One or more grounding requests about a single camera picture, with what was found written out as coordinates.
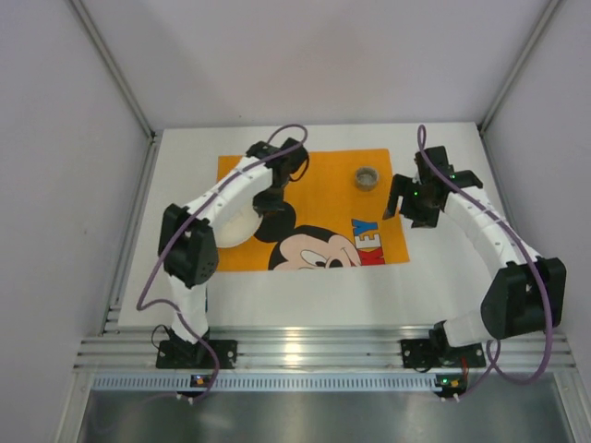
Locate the orange cartoon mouse placemat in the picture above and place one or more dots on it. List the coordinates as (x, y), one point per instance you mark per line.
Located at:
(333, 224)

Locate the slotted grey cable duct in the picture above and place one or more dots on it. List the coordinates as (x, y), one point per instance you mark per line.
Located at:
(279, 382)

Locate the small grey ceramic cup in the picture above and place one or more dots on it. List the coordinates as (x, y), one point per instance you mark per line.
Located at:
(366, 178)

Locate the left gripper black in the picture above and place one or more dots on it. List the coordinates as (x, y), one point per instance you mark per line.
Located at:
(272, 203)

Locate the aluminium mounting rail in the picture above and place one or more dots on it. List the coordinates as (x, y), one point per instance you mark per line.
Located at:
(266, 349)

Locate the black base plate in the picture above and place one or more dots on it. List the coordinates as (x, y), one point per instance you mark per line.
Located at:
(421, 355)
(176, 353)

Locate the cream round plate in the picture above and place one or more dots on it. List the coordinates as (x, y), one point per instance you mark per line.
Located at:
(238, 228)

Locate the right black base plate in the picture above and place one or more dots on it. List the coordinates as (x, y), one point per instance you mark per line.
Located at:
(421, 355)

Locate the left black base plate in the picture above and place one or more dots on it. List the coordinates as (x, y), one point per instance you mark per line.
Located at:
(176, 353)

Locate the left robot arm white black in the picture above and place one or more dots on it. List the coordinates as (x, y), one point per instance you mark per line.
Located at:
(247, 198)

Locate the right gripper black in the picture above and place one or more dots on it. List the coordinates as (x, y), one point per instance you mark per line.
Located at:
(413, 203)

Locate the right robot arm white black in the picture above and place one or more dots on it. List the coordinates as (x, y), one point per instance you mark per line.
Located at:
(527, 290)

